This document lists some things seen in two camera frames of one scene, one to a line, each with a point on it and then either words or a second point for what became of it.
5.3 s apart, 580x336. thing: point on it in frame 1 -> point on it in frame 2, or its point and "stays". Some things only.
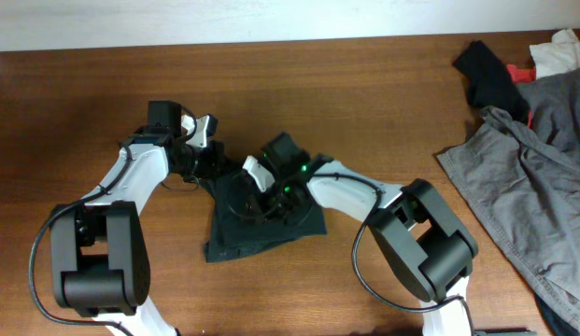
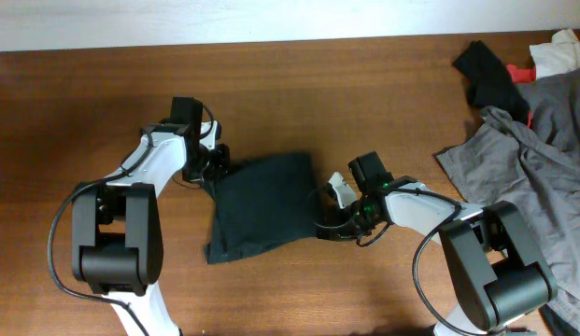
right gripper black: (254, 197) -> (340, 231)
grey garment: (527, 184) stays
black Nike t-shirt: (230, 234) stays
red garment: (521, 74) stays
